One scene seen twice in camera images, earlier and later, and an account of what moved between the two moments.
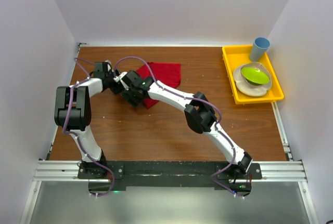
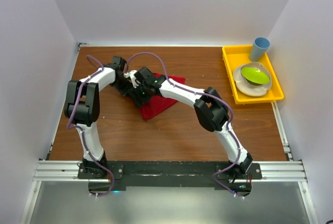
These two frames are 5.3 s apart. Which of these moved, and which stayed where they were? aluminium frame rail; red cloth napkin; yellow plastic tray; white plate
Moved: red cloth napkin
Stayed: white plate; yellow plastic tray; aluminium frame rail
